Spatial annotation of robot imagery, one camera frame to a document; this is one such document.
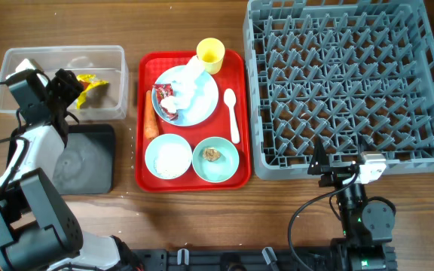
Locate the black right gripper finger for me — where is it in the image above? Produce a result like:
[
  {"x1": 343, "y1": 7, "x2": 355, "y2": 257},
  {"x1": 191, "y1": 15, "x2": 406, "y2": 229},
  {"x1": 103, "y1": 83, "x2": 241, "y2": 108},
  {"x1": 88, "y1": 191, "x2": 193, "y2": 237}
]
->
[
  {"x1": 307, "y1": 137, "x2": 330, "y2": 175},
  {"x1": 357, "y1": 135, "x2": 371, "y2": 154}
]

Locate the yellow sauce wrapper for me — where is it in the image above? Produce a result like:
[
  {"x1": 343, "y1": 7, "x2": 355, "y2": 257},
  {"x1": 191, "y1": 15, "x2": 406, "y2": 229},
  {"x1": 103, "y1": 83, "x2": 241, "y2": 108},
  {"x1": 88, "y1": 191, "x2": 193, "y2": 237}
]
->
[{"x1": 75, "y1": 74, "x2": 109, "y2": 110}]

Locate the red snack wrapper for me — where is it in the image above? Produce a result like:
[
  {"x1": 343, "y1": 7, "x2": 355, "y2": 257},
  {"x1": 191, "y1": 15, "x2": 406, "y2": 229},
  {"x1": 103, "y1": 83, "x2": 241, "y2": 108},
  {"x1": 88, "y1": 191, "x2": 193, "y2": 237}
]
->
[{"x1": 153, "y1": 84, "x2": 178, "y2": 120}]

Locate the small white tissue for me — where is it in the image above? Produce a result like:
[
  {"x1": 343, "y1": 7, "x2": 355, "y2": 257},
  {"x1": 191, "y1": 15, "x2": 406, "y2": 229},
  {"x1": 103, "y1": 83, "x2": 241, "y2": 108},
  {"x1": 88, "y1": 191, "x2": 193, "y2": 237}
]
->
[{"x1": 160, "y1": 96, "x2": 188, "y2": 114}]

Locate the large white tissue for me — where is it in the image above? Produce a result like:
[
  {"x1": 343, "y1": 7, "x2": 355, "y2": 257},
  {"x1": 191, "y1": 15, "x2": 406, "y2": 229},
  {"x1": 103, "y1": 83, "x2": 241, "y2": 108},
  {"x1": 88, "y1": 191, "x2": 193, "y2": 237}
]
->
[{"x1": 171, "y1": 56, "x2": 205, "y2": 104}]

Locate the light blue rice bowl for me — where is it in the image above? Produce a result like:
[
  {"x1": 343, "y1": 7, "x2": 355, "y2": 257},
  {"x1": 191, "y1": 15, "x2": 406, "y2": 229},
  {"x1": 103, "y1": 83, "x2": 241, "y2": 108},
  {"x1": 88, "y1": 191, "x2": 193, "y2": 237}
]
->
[{"x1": 145, "y1": 134, "x2": 192, "y2": 180}]

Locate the white rice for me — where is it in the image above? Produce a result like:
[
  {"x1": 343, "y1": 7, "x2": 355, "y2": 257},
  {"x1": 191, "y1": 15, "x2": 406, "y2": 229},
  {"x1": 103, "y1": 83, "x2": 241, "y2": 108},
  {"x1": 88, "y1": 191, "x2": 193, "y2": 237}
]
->
[{"x1": 154, "y1": 143, "x2": 191, "y2": 179}]

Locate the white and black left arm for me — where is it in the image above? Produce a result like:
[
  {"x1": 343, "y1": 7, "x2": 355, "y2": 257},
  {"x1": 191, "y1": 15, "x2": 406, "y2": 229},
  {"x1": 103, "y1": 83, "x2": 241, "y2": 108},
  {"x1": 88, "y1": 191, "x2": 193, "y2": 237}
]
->
[{"x1": 0, "y1": 69, "x2": 144, "y2": 270}]

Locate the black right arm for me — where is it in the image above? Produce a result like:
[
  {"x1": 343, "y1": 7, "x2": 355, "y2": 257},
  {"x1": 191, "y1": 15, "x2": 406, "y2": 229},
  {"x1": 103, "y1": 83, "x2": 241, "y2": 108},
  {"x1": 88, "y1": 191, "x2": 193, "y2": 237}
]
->
[{"x1": 307, "y1": 137, "x2": 398, "y2": 271}]

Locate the grey plastic dishwasher rack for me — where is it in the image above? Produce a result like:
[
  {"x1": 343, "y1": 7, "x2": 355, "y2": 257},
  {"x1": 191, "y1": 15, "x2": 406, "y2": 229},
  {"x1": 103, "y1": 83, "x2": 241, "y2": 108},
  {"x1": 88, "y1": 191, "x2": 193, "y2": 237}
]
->
[{"x1": 243, "y1": 1, "x2": 434, "y2": 180}]

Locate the clear plastic bin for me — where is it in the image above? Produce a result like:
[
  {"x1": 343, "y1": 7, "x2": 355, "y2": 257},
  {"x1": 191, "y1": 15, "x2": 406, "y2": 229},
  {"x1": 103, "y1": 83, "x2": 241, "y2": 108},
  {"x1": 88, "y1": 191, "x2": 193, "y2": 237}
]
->
[{"x1": 0, "y1": 45, "x2": 129, "y2": 121}]

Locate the black plastic tray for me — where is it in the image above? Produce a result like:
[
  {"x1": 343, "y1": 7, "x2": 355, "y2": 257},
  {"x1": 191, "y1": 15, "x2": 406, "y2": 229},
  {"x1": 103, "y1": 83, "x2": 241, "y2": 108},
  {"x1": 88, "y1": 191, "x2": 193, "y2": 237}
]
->
[{"x1": 0, "y1": 124, "x2": 116, "y2": 195}]

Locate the orange carrot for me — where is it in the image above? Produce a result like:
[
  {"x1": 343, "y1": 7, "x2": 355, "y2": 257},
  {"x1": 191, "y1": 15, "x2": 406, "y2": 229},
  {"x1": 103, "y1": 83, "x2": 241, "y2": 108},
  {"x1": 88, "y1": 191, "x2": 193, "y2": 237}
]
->
[{"x1": 143, "y1": 90, "x2": 160, "y2": 141}]

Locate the light blue bowl with scrap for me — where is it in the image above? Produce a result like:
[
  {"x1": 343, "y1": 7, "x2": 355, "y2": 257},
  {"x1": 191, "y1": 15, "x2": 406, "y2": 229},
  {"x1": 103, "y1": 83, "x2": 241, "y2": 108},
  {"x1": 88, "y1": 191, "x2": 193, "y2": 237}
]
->
[{"x1": 192, "y1": 137, "x2": 240, "y2": 184}]

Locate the white plastic spoon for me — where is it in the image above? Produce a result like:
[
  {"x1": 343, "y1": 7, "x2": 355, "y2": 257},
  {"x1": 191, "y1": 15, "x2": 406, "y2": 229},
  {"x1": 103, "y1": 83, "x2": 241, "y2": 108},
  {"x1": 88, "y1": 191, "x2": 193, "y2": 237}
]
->
[{"x1": 224, "y1": 88, "x2": 240, "y2": 144}]

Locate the brown food scrap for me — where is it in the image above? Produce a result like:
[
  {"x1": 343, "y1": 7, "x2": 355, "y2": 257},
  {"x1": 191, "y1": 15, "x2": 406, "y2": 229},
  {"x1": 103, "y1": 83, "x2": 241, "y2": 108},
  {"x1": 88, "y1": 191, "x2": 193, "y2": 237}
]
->
[{"x1": 202, "y1": 148, "x2": 221, "y2": 162}]

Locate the red plastic tray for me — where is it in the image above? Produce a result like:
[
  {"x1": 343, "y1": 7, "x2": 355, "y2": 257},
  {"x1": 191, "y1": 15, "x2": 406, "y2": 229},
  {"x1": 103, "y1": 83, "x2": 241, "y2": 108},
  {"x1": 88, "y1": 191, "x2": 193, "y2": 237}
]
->
[{"x1": 135, "y1": 49, "x2": 252, "y2": 193}]

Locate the light blue plate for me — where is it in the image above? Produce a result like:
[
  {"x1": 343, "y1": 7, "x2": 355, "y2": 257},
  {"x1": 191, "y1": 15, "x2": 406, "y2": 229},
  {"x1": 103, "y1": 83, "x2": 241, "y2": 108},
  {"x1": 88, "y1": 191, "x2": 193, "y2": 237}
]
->
[{"x1": 152, "y1": 71, "x2": 219, "y2": 126}]

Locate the yellow plastic cup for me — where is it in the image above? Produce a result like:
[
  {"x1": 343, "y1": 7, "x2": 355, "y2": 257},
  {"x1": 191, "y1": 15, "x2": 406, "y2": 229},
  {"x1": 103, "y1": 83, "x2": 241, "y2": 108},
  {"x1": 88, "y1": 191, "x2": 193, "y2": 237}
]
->
[{"x1": 196, "y1": 38, "x2": 225, "y2": 75}]

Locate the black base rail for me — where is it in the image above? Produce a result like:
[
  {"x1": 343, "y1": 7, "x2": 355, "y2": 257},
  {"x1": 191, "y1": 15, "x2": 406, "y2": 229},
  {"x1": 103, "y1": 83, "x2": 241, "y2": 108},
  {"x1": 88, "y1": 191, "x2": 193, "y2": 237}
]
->
[{"x1": 134, "y1": 245, "x2": 398, "y2": 271}]

